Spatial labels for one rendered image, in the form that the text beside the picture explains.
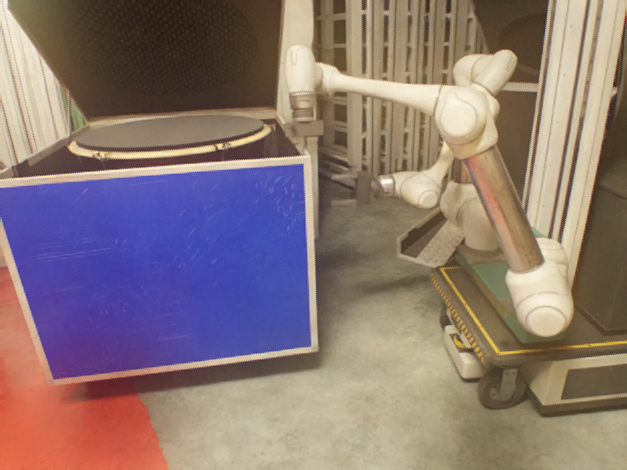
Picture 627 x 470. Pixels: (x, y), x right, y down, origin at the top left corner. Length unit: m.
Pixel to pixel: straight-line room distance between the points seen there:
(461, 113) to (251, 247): 0.84
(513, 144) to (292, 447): 3.38
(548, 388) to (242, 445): 1.11
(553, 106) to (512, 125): 2.48
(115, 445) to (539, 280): 1.54
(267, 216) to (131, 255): 0.48
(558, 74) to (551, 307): 0.89
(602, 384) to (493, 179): 0.96
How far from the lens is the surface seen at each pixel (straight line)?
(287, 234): 1.59
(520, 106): 4.32
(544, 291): 1.39
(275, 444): 1.75
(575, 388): 1.89
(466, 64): 2.03
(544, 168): 1.93
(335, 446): 1.73
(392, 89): 1.49
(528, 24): 3.80
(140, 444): 1.87
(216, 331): 1.77
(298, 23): 2.96
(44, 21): 2.18
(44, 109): 3.49
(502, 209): 1.32
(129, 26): 2.21
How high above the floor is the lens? 1.30
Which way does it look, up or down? 23 degrees down
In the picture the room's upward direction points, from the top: 2 degrees counter-clockwise
